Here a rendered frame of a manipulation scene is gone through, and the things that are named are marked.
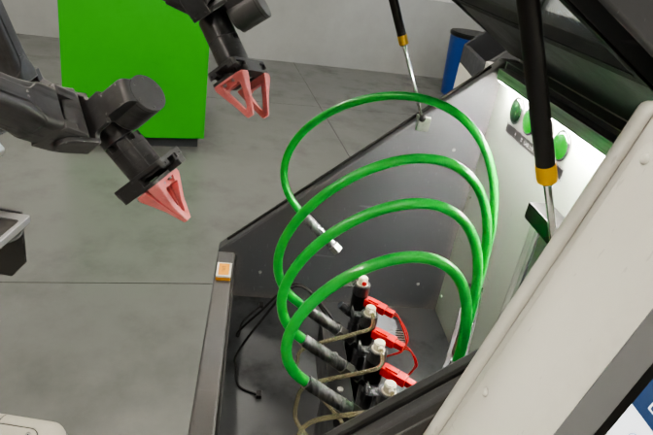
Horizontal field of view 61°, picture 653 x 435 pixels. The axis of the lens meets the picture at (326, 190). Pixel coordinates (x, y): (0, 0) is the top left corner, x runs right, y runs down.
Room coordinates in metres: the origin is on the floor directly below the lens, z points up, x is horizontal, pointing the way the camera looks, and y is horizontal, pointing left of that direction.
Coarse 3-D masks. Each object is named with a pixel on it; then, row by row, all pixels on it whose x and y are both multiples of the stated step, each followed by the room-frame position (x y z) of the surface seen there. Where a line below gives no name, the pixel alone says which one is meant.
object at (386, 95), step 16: (368, 96) 0.88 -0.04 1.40; (384, 96) 0.87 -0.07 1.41; (400, 96) 0.87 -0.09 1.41; (416, 96) 0.86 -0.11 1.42; (336, 112) 0.89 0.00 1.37; (448, 112) 0.85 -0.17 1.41; (304, 128) 0.90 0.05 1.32; (480, 144) 0.84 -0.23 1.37; (288, 160) 0.91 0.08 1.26; (496, 176) 0.83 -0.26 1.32; (288, 192) 0.90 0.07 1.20; (496, 192) 0.83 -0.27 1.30; (496, 208) 0.82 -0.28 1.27; (496, 224) 0.83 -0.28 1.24
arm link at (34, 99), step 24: (0, 72) 0.62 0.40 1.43; (0, 96) 0.59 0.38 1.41; (24, 96) 0.62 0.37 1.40; (48, 96) 0.67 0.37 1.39; (72, 96) 0.72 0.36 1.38; (0, 120) 0.61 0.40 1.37; (24, 120) 0.62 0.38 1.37; (48, 120) 0.64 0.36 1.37; (72, 120) 0.69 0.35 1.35; (48, 144) 0.67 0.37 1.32
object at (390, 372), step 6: (384, 366) 0.63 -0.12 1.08; (390, 366) 0.63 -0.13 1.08; (384, 372) 0.62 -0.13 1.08; (390, 372) 0.62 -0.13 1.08; (396, 372) 0.62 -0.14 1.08; (402, 372) 0.62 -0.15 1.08; (390, 378) 0.62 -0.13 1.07; (396, 378) 0.61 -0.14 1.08; (402, 378) 0.61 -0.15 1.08; (408, 378) 0.62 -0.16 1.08; (396, 384) 0.61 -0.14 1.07; (402, 384) 0.61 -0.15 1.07; (408, 384) 0.61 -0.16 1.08
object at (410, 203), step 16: (368, 208) 0.63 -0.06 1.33; (384, 208) 0.63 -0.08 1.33; (400, 208) 0.63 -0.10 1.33; (416, 208) 0.63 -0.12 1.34; (432, 208) 0.64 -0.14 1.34; (448, 208) 0.64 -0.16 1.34; (336, 224) 0.62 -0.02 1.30; (352, 224) 0.62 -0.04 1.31; (464, 224) 0.64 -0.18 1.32; (320, 240) 0.62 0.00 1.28; (304, 256) 0.61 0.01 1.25; (480, 256) 0.65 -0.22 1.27; (288, 272) 0.61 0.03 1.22; (480, 272) 0.65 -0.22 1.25; (288, 288) 0.61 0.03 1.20; (480, 288) 0.65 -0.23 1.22; (288, 320) 0.61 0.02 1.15; (304, 336) 0.62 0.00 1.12; (320, 352) 0.62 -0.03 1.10; (336, 368) 0.62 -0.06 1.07; (352, 368) 0.63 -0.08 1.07
